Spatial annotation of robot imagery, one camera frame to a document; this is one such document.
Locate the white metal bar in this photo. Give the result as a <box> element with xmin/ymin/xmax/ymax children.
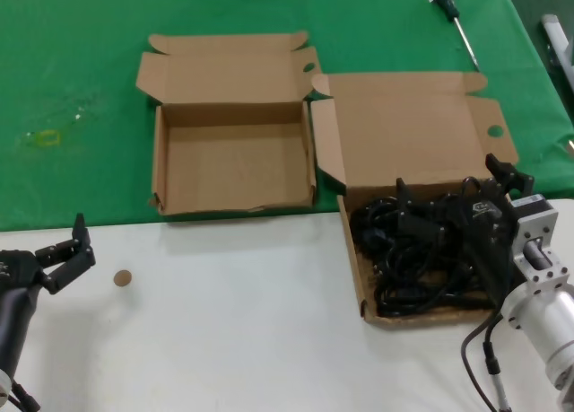
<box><xmin>540</xmin><ymin>13</ymin><xmax>574</xmax><ymax>85</ymax></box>

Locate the cardboard box with open lid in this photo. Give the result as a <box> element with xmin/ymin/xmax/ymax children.
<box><xmin>309</xmin><ymin>72</ymin><xmax>521</xmax><ymax>328</ymax></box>

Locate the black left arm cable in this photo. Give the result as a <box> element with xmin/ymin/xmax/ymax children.
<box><xmin>0</xmin><ymin>375</ymin><xmax>41</xmax><ymax>412</ymax></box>

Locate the cardboard box with torn edge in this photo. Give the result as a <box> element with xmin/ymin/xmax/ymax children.
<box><xmin>135</xmin><ymin>31</ymin><xmax>323</xmax><ymax>216</ymax></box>

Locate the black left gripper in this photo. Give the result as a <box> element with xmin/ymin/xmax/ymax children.
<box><xmin>0</xmin><ymin>213</ymin><xmax>97</xmax><ymax>295</ymax></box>

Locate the green tablecloth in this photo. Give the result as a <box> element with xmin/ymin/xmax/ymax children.
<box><xmin>0</xmin><ymin>0</ymin><xmax>574</xmax><ymax>233</ymax></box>

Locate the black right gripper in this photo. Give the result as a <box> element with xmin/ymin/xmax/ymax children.
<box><xmin>396</xmin><ymin>153</ymin><xmax>535</xmax><ymax>310</ymax></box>

